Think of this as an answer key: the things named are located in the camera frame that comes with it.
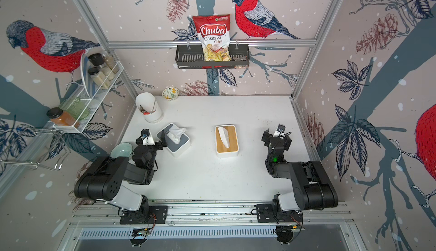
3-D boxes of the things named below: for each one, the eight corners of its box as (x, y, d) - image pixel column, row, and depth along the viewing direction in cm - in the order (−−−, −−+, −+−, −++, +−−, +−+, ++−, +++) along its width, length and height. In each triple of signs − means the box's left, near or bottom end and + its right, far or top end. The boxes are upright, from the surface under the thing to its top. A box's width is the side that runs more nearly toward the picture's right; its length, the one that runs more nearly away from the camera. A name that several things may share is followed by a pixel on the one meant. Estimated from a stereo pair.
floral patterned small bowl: (162, 101, 121) (160, 97, 118) (165, 91, 128) (163, 87, 125) (178, 101, 121) (177, 97, 118) (180, 91, 128) (179, 87, 125)
